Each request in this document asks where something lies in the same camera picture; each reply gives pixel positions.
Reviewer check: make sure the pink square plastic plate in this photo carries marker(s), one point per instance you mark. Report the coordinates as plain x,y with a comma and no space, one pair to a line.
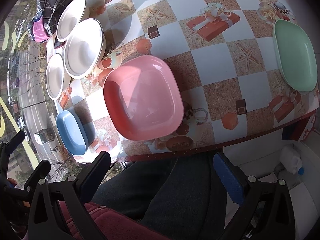
143,99

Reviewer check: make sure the maroon sleeve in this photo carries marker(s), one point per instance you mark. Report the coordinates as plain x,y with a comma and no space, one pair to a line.
114,225

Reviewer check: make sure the blue square plastic plate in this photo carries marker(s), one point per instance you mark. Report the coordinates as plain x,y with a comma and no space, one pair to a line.
72,133

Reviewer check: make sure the green square plastic plate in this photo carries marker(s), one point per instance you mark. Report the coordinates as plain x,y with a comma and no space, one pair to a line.
295,56

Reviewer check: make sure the white plastic jug blue cap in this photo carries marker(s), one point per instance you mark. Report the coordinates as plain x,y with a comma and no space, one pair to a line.
291,160

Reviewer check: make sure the white paper bowl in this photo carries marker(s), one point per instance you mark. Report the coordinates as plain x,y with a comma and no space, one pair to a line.
73,14
57,80

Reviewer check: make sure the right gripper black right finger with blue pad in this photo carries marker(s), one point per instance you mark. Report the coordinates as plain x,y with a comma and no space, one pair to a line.
265,209

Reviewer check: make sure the person legs dark trousers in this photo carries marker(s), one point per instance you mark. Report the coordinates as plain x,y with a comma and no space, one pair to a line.
181,198

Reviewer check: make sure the checkered patterned tablecloth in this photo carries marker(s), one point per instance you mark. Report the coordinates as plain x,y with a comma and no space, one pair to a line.
222,56

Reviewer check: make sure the large white paper plate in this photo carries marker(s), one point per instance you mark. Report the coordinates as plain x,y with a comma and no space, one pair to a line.
84,49

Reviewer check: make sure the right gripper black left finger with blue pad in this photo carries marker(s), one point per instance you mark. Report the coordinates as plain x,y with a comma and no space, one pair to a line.
46,220

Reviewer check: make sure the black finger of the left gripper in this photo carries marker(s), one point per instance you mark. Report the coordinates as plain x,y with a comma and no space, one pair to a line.
8,148
40,172

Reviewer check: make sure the black checkered cloth bag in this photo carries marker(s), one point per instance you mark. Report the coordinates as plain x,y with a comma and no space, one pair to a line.
44,24

